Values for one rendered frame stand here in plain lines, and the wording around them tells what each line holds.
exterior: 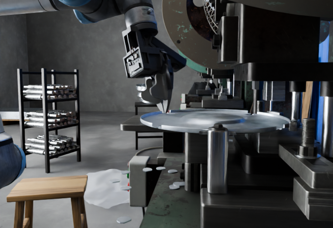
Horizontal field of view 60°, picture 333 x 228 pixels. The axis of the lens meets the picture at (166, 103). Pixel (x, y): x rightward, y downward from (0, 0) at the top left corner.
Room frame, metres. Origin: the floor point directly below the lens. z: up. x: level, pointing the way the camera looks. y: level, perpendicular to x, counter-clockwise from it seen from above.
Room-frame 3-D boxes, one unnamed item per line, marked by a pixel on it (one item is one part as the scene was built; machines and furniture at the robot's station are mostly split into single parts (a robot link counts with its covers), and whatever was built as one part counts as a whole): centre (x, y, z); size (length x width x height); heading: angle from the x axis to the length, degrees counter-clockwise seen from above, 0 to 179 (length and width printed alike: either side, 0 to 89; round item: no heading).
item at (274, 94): (0.56, -0.21, 0.84); 0.05 x 0.03 x 0.04; 174
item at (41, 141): (2.83, 1.15, 0.47); 0.46 x 0.43 x 0.95; 64
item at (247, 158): (0.56, -0.22, 0.72); 0.20 x 0.16 x 0.03; 174
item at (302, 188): (0.39, -0.20, 0.76); 0.17 x 0.06 x 0.10; 174
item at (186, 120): (0.58, -0.09, 0.78); 0.29 x 0.29 x 0.01
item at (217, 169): (0.40, -0.07, 0.75); 0.03 x 0.03 x 0.10; 84
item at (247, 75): (0.56, -0.22, 0.86); 0.20 x 0.16 x 0.05; 174
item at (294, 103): (0.64, -0.29, 0.81); 0.02 x 0.02 x 0.14
